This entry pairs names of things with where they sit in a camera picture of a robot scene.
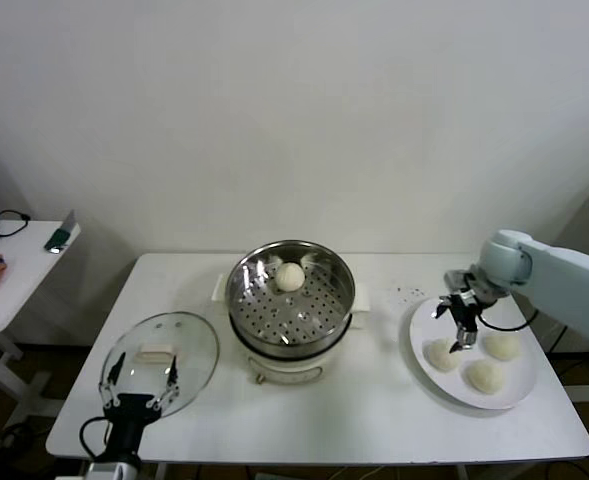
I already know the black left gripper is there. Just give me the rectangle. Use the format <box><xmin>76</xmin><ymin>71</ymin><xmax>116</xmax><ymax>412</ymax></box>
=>
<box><xmin>98</xmin><ymin>351</ymin><xmax>182</xmax><ymax>454</ymax></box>

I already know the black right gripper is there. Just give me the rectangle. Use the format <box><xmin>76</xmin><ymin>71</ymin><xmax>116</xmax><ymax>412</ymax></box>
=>
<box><xmin>432</xmin><ymin>287</ymin><xmax>499</xmax><ymax>354</ymax></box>

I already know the white steamed baozi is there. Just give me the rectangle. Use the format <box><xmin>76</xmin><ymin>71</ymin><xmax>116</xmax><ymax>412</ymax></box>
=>
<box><xmin>426</xmin><ymin>338</ymin><xmax>459</xmax><ymax>373</ymax></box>
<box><xmin>275</xmin><ymin>263</ymin><xmax>306</xmax><ymax>293</ymax></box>
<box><xmin>465</xmin><ymin>359</ymin><xmax>505</xmax><ymax>394</ymax></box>
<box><xmin>483</xmin><ymin>333</ymin><xmax>522</xmax><ymax>361</ymax></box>

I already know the white round plate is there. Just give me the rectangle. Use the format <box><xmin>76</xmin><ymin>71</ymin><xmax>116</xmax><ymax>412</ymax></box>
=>
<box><xmin>401</xmin><ymin>294</ymin><xmax>539</xmax><ymax>411</ymax></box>

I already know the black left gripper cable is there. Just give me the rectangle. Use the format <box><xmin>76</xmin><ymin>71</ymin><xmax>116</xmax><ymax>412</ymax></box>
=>
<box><xmin>79</xmin><ymin>417</ymin><xmax>115</xmax><ymax>459</ymax></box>

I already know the white side table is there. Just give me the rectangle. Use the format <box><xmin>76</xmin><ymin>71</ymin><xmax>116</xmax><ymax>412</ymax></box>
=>
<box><xmin>0</xmin><ymin>219</ymin><xmax>83</xmax><ymax>431</ymax></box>

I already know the glass pot lid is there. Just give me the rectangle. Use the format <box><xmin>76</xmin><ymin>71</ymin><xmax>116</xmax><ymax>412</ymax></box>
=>
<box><xmin>99</xmin><ymin>311</ymin><xmax>221</xmax><ymax>416</ymax></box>

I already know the stainless steel steamer basket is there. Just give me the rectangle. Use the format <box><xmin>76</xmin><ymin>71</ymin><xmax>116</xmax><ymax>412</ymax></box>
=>
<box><xmin>211</xmin><ymin>240</ymin><xmax>371</xmax><ymax>359</ymax></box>

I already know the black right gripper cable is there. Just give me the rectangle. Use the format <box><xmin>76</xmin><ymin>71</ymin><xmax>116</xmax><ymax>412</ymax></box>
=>
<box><xmin>478</xmin><ymin>308</ymin><xmax>540</xmax><ymax>332</ymax></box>

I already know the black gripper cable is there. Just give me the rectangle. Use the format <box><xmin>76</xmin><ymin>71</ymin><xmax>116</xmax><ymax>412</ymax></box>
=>
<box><xmin>79</xmin><ymin>417</ymin><xmax>115</xmax><ymax>459</ymax></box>
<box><xmin>478</xmin><ymin>308</ymin><xmax>540</xmax><ymax>332</ymax></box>

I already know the black thin cable loop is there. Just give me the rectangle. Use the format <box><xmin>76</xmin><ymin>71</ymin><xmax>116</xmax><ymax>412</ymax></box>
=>
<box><xmin>0</xmin><ymin>209</ymin><xmax>31</xmax><ymax>239</ymax></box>

